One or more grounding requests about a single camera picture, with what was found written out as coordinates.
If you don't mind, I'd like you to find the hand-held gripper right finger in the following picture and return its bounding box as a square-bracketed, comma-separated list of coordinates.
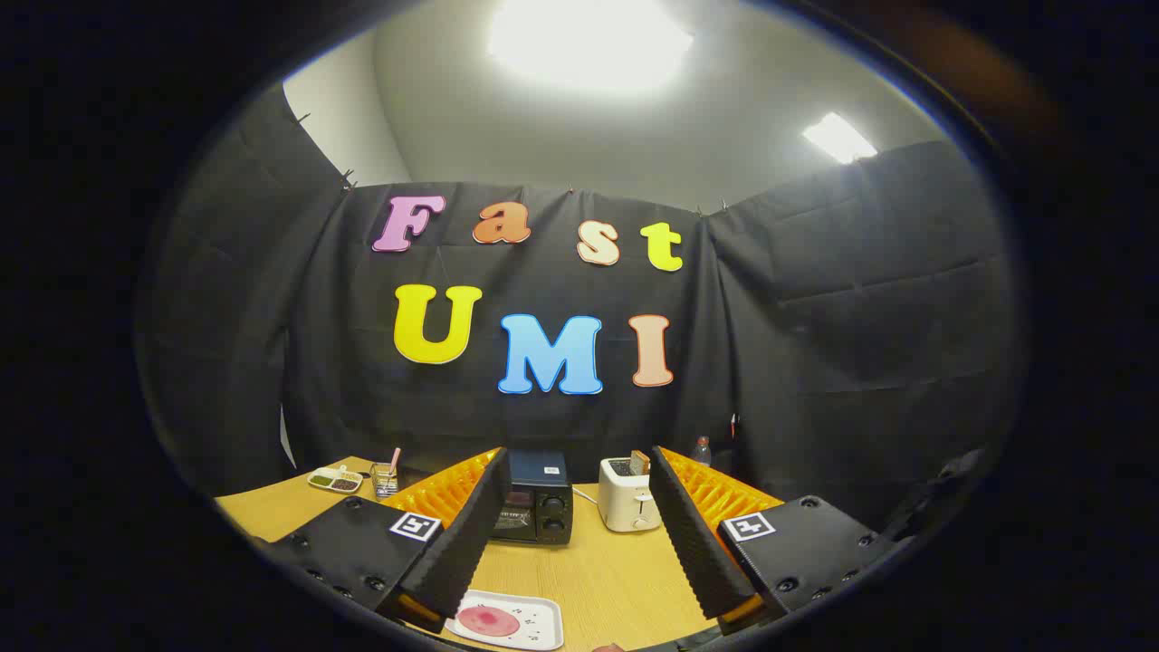
[647, 446, 906, 637]

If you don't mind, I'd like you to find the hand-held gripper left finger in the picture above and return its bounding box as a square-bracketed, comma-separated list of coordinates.
[263, 446, 512, 635]

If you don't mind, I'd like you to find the pink ham slice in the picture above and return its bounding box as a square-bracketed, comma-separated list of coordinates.
[455, 605, 522, 638]

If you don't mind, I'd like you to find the black toaster oven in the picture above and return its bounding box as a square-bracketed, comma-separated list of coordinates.
[489, 450, 575, 546]

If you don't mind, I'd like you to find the white square plate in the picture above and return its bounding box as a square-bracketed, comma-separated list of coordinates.
[444, 589, 564, 652]

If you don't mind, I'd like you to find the white toaster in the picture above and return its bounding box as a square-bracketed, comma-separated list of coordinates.
[598, 455, 662, 533]

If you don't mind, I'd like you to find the white divided condiment dish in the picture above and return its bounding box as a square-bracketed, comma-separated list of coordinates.
[307, 465, 365, 494]

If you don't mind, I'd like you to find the black backdrop cloth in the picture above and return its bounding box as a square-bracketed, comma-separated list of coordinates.
[136, 86, 1029, 535]

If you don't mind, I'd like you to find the small ceiling light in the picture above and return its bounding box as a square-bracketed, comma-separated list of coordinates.
[802, 111, 879, 166]

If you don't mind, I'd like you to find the large ceiling light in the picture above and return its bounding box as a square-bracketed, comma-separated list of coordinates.
[489, 0, 694, 96]

